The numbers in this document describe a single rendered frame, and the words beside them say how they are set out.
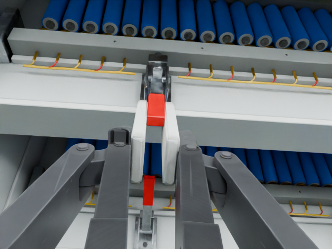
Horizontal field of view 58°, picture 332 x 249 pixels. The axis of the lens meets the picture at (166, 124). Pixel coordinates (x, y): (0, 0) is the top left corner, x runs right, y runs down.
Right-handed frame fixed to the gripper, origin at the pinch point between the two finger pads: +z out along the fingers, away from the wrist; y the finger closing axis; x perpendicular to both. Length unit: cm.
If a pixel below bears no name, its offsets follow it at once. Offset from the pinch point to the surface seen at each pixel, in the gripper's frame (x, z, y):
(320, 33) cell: 6.9, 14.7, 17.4
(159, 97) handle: 2.0, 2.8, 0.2
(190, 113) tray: -0.3, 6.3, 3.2
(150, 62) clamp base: 3.5, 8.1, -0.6
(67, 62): 2.6, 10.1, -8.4
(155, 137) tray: -3.4, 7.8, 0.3
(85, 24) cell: 5.9, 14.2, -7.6
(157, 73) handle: 3.0, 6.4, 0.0
